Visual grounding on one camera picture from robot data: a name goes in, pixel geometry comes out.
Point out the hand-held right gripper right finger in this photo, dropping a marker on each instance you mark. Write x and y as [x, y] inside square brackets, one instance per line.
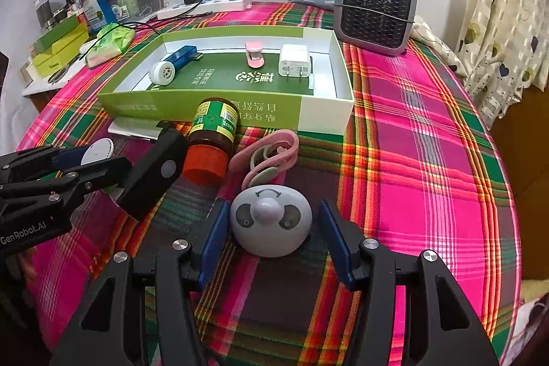
[336, 246]

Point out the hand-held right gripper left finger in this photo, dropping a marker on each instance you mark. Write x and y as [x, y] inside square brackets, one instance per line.
[214, 246]

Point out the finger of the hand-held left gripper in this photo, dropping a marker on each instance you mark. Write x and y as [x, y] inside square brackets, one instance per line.
[107, 173]
[70, 158]

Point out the white disc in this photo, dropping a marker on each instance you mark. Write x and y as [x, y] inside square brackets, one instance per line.
[97, 149]

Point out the black rectangular device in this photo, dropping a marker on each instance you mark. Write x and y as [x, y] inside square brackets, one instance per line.
[150, 177]

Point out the silver rectangular device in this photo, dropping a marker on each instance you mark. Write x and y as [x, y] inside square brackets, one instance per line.
[133, 128]

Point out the white panda-shaped gadget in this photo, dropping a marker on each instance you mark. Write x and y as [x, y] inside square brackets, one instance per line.
[266, 233]

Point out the pink looped clip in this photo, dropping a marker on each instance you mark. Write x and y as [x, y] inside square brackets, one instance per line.
[291, 143]

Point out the brown bottle with red cap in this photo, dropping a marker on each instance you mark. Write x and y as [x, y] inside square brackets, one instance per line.
[214, 121]

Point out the blue and white correction tape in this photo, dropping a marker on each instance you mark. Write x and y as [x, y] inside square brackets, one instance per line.
[180, 57]

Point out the green and white cardboard box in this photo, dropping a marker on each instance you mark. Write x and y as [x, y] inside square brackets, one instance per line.
[266, 113]

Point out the small pink stapler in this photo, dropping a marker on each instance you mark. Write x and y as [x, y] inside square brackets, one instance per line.
[255, 57]

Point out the white charger plug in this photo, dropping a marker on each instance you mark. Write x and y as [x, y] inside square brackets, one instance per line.
[294, 59]

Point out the plaid tablecloth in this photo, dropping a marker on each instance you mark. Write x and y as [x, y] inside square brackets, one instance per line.
[407, 177]

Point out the lime green flat box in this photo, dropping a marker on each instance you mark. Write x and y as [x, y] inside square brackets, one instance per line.
[60, 59]

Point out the green tissue pack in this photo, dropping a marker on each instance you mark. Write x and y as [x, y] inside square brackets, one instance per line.
[109, 42]

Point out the dark green flat box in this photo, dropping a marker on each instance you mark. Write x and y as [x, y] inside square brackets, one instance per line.
[55, 33]

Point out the blue and white product box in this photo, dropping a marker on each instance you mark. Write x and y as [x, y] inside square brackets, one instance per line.
[94, 12]

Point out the dark glass jar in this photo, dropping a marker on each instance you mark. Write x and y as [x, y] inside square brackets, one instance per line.
[43, 10]

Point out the wooden cabinet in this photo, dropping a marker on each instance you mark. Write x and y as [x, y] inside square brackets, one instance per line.
[523, 177]

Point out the white power strip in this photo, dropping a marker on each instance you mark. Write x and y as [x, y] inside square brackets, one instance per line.
[223, 3]

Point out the cream patterned pillow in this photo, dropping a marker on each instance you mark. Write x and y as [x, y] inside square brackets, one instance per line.
[437, 48]

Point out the grey space heater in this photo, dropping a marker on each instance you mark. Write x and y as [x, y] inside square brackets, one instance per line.
[373, 10]

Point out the grey patterned cloth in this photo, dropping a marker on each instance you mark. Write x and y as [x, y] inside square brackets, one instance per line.
[313, 2]

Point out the cream patterned curtain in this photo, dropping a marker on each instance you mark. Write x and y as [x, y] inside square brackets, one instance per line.
[502, 18]

